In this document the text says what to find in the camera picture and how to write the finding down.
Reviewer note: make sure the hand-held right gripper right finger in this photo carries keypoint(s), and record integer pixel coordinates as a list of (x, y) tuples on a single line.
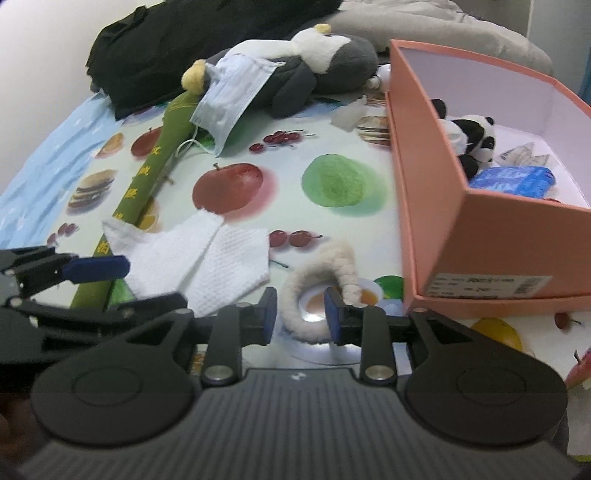
[(332, 318)]

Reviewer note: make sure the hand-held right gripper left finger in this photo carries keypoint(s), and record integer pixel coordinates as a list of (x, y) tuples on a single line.
[(269, 318)]

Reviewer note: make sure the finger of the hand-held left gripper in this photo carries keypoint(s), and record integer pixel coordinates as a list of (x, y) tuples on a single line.
[(92, 318), (99, 267)]

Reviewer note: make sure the cream fluffy hair band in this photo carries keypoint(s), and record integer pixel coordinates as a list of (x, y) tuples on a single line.
[(332, 267)]

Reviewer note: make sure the white paper tissue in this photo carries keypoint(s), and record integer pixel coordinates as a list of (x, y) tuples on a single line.
[(194, 258)]

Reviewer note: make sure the orange cardboard box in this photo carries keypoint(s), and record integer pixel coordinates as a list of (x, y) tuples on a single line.
[(438, 221)]

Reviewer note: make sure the blue tissue packet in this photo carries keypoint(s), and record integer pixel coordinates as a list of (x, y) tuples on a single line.
[(512, 180)]

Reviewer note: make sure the panda plush toy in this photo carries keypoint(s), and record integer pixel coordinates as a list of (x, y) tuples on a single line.
[(480, 138)]

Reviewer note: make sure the clear plastic bag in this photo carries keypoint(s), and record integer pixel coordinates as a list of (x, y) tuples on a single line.
[(521, 154)]

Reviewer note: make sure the green massage stick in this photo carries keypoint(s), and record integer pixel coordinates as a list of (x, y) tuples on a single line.
[(138, 175)]

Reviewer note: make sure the light blue bed sheet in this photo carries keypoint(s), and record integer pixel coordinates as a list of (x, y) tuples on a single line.
[(41, 161)]

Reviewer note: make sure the fruit printed mat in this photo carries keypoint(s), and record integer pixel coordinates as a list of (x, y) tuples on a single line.
[(332, 184)]

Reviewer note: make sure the crumpled clear plastic wrapper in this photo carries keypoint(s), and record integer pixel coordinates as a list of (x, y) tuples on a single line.
[(351, 113)]

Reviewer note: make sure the blue face mask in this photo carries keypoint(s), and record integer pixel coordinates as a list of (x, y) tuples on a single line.
[(235, 97)]

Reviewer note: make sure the black coat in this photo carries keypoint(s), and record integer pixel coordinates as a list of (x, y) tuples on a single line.
[(184, 37)]

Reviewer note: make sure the small white object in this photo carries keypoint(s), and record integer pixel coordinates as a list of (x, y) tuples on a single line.
[(381, 76)]

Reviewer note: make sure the grey penguin plush toy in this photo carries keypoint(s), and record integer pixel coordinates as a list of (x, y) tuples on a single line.
[(332, 60)]

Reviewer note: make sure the grey duvet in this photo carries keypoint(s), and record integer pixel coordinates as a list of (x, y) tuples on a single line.
[(438, 23)]

